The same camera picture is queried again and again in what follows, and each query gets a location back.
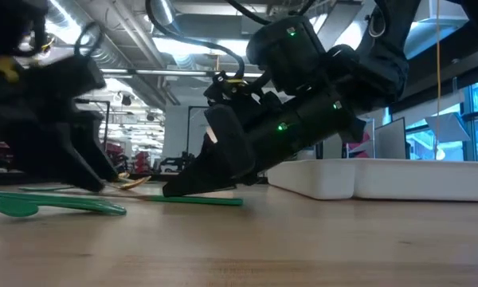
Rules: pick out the grey panel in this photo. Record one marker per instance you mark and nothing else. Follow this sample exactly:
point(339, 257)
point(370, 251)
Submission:
point(390, 139)

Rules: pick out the round silver ceiling duct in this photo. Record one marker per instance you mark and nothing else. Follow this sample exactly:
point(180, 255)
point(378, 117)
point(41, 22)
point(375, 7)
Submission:
point(165, 10)

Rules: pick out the white round lamp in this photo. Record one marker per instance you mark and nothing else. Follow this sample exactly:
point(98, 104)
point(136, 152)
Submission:
point(440, 154)

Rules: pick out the black background robot arm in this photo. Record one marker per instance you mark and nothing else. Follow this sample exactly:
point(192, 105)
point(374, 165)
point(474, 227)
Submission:
point(171, 161)

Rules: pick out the black gantry frame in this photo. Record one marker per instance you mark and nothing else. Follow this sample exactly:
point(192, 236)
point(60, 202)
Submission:
point(188, 131)

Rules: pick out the black ceiling lamp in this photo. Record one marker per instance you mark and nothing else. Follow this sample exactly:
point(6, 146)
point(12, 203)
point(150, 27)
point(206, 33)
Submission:
point(126, 100)

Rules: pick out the shelf with pink bins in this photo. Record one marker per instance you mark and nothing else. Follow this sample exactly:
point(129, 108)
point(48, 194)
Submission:
point(362, 151)

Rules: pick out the white hanging sheet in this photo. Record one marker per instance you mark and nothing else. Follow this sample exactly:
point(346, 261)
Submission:
point(448, 127)

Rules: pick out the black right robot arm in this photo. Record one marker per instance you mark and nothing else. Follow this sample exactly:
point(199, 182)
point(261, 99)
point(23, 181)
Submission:
point(287, 60)

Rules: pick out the black table frame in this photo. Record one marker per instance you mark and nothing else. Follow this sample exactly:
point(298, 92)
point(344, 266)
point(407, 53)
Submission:
point(263, 180)

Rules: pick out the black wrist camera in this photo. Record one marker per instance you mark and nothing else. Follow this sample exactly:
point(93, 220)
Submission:
point(71, 77)
point(223, 89)

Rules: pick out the long ceiling light strip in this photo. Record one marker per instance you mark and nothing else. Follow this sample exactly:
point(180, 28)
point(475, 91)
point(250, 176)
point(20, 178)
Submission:
point(163, 72)

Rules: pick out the white ceiling duct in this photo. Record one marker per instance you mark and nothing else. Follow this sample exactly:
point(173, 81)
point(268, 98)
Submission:
point(454, 24)

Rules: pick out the red background equipment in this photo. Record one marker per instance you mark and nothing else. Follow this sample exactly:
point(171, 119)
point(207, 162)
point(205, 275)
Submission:
point(141, 161)

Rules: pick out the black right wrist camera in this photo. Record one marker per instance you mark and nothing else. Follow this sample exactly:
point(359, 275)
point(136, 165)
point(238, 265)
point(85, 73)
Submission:
point(223, 89)

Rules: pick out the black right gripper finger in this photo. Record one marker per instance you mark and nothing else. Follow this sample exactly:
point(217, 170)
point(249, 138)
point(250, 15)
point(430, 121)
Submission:
point(207, 175)

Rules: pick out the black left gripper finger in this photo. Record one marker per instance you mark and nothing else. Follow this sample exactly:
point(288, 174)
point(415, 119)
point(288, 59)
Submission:
point(91, 139)
point(52, 159)

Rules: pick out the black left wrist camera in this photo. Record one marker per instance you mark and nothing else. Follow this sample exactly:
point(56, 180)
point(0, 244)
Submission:
point(71, 77)

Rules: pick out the white cutlery tray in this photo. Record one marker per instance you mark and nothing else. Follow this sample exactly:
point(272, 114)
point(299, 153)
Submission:
point(382, 179)

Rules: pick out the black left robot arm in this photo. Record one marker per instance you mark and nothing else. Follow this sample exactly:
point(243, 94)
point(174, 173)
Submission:
point(8, 24)

